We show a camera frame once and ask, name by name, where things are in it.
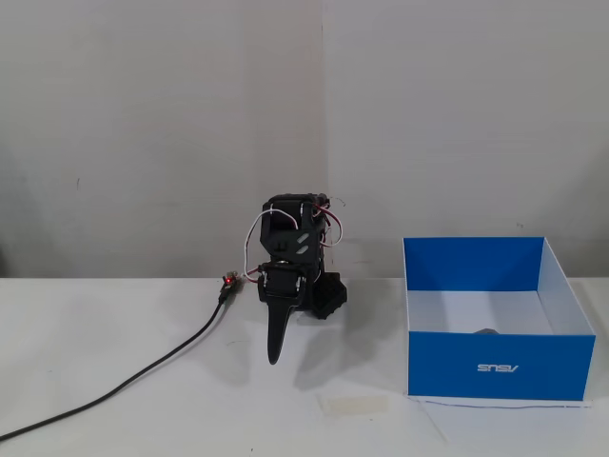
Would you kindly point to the blue white ASUS box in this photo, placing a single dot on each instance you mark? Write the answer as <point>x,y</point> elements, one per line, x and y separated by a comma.
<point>495,366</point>

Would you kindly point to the gray 3D printed block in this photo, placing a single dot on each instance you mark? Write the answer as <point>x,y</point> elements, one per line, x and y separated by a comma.
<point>486,331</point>

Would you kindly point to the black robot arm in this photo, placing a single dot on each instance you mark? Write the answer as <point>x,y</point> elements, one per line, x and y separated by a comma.
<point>288,238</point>

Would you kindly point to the clear tape piece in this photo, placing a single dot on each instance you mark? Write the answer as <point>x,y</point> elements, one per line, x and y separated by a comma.
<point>357,404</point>

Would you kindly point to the controller board with red LED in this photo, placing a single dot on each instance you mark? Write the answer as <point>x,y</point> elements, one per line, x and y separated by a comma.
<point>229,282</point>

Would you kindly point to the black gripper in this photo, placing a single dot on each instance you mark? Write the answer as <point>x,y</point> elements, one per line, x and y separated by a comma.
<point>280,288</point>

